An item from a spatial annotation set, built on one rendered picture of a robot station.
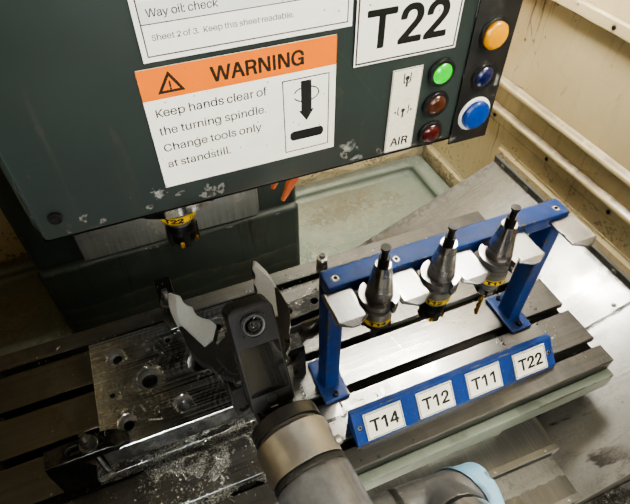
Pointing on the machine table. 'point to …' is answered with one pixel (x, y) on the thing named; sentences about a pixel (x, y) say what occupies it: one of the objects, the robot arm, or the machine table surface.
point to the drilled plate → (194, 421)
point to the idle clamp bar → (303, 311)
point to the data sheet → (228, 23)
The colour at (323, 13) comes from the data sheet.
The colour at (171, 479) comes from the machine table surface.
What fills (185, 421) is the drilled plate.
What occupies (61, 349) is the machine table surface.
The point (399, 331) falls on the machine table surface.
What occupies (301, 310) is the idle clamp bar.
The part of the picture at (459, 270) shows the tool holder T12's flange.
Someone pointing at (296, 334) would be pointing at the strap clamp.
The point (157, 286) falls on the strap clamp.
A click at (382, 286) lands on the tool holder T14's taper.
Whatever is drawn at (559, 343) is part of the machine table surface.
